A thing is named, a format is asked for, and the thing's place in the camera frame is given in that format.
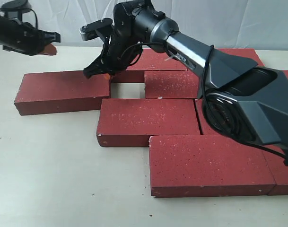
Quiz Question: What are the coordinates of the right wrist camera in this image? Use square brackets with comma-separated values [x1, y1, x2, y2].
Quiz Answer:
[79, 18, 113, 42]

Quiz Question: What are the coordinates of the red brick with white chip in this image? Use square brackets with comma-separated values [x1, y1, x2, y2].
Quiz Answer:
[144, 71, 199, 99]

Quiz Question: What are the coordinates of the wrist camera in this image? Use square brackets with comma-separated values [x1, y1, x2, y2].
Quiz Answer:
[79, 18, 113, 42]
[0, 0, 32, 21]

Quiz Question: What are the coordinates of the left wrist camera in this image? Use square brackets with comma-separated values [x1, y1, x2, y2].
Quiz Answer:
[0, 0, 32, 21]

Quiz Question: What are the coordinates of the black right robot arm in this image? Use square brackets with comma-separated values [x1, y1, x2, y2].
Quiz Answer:
[79, 0, 288, 149]

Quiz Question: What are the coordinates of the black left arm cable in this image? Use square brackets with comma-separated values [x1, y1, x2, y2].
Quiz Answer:
[0, 8, 39, 30]

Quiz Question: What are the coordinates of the red brick front large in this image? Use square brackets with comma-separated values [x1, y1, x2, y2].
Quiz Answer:
[149, 135, 276, 198]

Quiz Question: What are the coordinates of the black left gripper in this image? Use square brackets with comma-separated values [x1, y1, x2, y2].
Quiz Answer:
[0, 15, 61, 56]

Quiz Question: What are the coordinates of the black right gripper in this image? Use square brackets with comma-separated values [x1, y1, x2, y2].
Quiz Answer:
[83, 31, 141, 79]

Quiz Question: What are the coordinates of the light blue backdrop cloth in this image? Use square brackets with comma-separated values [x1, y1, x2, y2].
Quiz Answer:
[0, 0, 288, 52]

